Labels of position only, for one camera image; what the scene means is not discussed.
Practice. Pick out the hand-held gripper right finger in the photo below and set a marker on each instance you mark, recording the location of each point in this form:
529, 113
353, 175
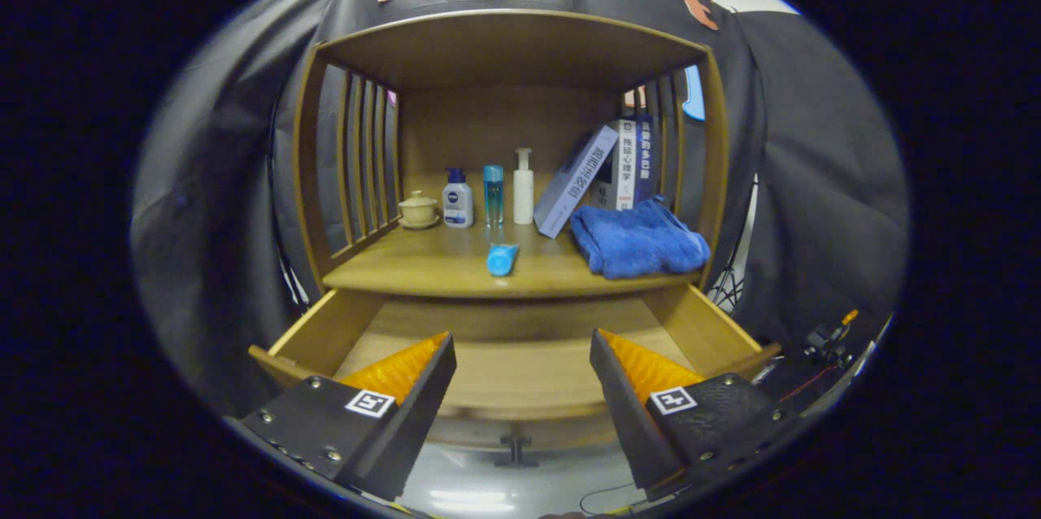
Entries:
625, 412

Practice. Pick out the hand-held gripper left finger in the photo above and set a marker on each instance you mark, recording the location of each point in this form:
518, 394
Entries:
421, 412

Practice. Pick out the wooden drawer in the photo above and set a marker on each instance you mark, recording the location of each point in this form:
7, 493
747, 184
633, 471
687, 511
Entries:
504, 377

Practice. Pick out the blue tube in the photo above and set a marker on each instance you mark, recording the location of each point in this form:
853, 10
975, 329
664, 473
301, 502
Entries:
502, 259

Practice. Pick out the wooden countertop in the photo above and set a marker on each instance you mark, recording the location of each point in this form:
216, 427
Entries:
439, 263

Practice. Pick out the wooden cabinet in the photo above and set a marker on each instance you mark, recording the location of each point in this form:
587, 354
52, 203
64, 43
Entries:
504, 120

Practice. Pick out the black tripod stand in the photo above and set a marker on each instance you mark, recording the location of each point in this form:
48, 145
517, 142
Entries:
291, 283
728, 291

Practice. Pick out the blue folded towel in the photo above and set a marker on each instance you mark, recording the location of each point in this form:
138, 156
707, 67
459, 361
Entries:
638, 242

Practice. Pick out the beige lidded ceramic cup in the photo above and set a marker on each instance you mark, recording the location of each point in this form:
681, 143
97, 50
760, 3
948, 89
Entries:
418, 211

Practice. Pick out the white bottle with blue cap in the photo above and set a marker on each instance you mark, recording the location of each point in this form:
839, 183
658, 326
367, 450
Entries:
458, 206

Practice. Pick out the black device with orange tip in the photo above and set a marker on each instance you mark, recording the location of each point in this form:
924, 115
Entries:
825, 336

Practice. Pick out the clear blue bottle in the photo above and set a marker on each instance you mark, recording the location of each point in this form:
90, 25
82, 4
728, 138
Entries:
494, 194

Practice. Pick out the lavender leaning book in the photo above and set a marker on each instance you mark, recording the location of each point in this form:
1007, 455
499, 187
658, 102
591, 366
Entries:
573, 185

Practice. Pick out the white pump bottle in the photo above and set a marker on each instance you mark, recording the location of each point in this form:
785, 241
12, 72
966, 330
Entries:
524, 194

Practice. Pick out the dark blue upright book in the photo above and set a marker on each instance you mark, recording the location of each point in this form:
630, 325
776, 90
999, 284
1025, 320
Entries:
644, 161

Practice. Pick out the black backdrop cloth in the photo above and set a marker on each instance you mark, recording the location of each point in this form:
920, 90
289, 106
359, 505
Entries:
813, 177

